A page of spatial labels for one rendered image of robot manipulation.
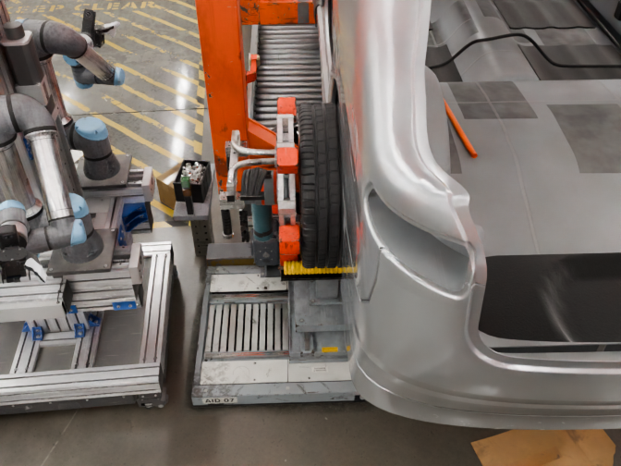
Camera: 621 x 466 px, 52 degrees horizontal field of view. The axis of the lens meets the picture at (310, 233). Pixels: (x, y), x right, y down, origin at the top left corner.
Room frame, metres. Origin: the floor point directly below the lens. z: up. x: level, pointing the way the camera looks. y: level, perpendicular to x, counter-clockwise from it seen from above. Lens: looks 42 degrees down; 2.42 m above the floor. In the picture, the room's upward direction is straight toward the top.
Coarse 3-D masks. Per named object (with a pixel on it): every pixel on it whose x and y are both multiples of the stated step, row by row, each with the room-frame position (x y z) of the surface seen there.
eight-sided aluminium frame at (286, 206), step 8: (280, 120) 2.10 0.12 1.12; (288, 120) 2.10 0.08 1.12; (280, 128) 2.05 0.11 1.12; (288, 128) 2.05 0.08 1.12; (280, 136) 1.99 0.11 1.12; (288, 136) 1.99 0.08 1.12; (280, 144) 1.94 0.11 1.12; (288, 144) 1.94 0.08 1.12; (280, 176) 1.85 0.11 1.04; (280, 184) 1.82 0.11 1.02; (280, 192) 1.80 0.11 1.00; (280, 200) 1.78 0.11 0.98; (288, 200) 1.78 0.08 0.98; (280, 208) 1.76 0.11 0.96; (288, 208) 1.76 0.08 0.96; (280, 216) 1.76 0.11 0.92; (288, 216) 2.12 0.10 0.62; (280, 224) 1.76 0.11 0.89
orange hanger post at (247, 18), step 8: (240, 0) 4.31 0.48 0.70; (248, 0) 4.32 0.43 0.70; (256, 0) 4.32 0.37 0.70; (240, 8) 4.32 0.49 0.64; (248, 8) 4.32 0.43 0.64; (256, 8) 4.32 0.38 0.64; (248, 16) 4.32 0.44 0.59; (256, 16) 4.32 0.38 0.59; (248, 24) 4.33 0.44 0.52; (256, 24) 4.33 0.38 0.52
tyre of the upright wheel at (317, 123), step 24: (312, 120) 2.01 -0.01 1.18; (336, 120) 2.02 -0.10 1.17; (312, 144) 1.90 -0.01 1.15; (336, 144) 1.90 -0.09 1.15; (312, 168) 1.82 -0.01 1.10; (336, 168) 1.82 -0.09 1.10; (312, 192) 1.76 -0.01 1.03; (336, 192) 1.77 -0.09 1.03; (312, 216) 1.72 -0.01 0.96; (336, 216) 1.73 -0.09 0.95; (312, 240) 1.71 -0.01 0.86; (336, 240) 1.71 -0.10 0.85; (312, 264) 1.75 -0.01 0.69; (336, 264) 1.78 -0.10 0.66
